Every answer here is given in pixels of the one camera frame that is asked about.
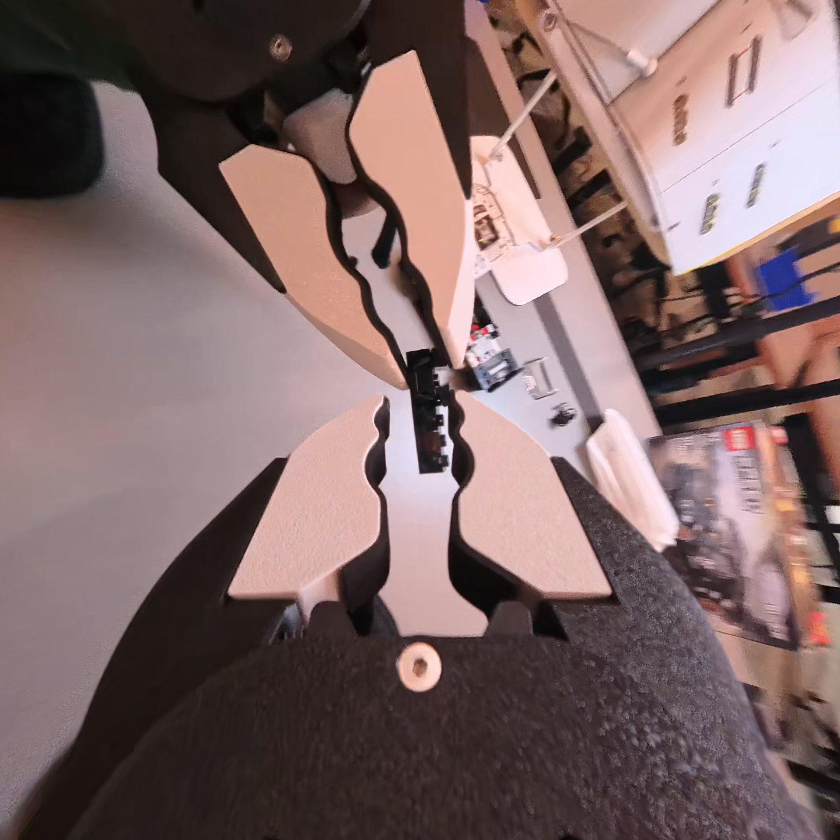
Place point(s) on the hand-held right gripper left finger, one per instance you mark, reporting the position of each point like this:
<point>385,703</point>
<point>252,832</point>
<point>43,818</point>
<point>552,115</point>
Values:
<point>309,519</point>

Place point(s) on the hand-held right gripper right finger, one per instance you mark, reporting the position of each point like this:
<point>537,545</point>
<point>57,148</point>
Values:
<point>532,512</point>

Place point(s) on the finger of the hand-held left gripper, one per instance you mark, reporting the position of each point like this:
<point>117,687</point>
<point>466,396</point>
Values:
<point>414,171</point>
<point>295,250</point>

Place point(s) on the long black lego plate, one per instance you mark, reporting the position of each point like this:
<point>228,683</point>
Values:
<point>427,420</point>

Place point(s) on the small black lego piece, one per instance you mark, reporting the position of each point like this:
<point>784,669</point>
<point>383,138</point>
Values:
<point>565,415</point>

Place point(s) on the transparent Lego windshield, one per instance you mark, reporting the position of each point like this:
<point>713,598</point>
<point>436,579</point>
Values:
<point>538,378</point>

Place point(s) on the lego set box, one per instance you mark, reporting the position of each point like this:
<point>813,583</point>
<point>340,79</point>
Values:
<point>729,525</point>

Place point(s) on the white paper bags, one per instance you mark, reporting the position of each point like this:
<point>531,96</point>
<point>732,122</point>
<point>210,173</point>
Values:
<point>630,479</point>

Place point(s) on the black mesh pad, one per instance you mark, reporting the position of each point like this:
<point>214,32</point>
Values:
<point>46,131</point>

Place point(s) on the white metal stand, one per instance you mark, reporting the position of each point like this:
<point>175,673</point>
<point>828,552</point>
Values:
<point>597,38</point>

